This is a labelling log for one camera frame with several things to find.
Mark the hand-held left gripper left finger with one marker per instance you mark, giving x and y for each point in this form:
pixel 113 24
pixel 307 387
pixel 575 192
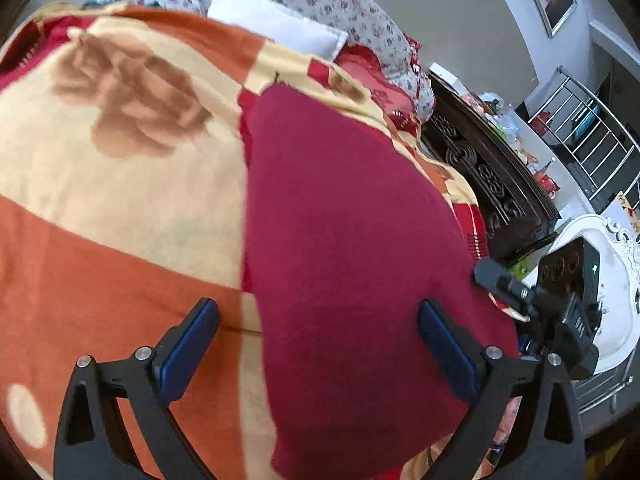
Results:
pixel 185 355

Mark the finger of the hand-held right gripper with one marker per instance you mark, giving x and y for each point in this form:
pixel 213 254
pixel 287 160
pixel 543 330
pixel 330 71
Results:
pixel 500 282

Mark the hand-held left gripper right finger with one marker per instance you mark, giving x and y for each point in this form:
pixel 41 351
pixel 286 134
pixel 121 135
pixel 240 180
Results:
pixel 447 355

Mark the maroon knit sweater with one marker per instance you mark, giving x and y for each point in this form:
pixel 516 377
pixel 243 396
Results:
pixel 350 240

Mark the white ornate table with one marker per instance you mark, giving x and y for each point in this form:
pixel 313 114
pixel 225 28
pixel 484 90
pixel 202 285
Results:
pixel 617 290

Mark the dark carved wooden headboard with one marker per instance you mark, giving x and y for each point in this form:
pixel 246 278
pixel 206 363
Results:
pixel 480 170

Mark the pile of plastic-wrapped goods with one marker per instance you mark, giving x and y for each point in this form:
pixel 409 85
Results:
pixel 505 130

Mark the chrome metal rack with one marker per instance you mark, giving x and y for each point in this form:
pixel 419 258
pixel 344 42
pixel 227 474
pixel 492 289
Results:
pixel 585 125

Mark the red orange checkered blanket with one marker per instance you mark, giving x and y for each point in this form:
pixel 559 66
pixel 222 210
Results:
pixel 125 185

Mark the white flat box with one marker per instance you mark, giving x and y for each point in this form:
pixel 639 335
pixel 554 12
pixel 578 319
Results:
pixel 445 74

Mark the red lace cushion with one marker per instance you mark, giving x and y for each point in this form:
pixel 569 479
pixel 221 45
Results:
pixel 370 75

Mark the large floral quilt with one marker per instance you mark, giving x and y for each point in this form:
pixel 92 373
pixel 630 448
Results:
pixel 320 5

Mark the white pillow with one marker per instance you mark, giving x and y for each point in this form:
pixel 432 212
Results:
pixel 275 25

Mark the teal cloth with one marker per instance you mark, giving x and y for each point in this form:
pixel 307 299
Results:
pixel 95 4

